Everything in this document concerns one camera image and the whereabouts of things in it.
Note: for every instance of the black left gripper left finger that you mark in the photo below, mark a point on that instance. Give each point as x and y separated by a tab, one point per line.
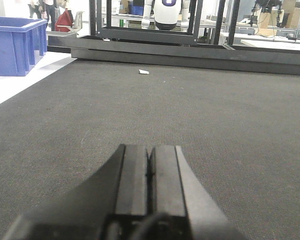
116	191

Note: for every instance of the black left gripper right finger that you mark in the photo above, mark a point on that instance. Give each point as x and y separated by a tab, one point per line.
177	192

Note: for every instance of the dark grey fabric mat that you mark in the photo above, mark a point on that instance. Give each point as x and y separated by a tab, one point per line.
239	131

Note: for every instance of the white paper scrap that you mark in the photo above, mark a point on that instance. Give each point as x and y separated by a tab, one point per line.
143	72

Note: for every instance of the blue plastic crate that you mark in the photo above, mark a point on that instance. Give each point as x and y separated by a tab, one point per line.
23	42

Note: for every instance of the white humanoid robot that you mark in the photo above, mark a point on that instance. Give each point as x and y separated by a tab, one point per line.
166	14

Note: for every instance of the person in background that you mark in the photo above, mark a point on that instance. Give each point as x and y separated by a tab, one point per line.
39	6

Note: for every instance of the black metal frame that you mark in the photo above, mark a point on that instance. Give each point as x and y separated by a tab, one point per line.
170	48

